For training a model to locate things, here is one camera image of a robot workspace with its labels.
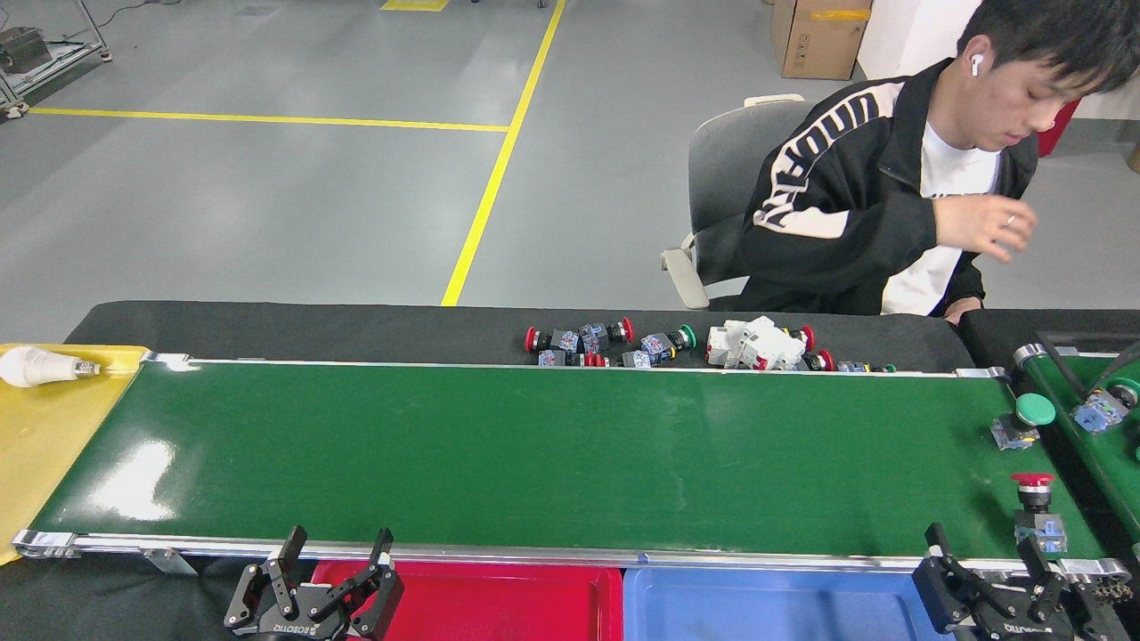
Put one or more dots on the person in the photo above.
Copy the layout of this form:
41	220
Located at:
837	205

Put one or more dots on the red plastic bin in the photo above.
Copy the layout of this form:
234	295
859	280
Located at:
499	605

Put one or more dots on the green conveyor belt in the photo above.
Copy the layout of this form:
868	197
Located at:
534	445
1109	454

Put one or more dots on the person's right hand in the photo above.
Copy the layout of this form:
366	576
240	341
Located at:
980	227

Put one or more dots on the red push button switch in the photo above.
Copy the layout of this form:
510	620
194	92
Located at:
637	360
548	358
807	337
595	336
825	361
565	340

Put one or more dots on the yellow plastic tray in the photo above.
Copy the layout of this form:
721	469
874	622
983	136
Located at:
36	445

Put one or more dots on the dark grey device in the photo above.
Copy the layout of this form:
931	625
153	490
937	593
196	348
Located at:
22	49

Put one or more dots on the green push button switch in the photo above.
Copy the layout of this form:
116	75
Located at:
1100	414
853	367
659	345

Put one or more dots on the white light bulb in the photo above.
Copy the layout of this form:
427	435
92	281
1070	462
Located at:
31	367

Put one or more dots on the grey office chair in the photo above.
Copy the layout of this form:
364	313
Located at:
721	178

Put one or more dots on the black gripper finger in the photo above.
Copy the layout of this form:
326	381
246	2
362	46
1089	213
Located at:
1042	588
378	579
944	579
289	570

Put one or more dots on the blue plastic bin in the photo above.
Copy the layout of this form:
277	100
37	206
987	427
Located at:
757	610

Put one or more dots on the person's left hand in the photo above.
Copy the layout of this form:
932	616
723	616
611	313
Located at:
962	311

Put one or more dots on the white metal rack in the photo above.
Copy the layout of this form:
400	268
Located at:
62	60

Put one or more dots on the green mushroom push button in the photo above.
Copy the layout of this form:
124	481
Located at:
1036	409

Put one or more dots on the brown cardboard box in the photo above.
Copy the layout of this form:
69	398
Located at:
819	44

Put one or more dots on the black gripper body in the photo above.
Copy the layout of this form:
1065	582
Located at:
1024	629
285	629

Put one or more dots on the red fire extinguisher box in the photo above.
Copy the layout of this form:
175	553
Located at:
1055	133

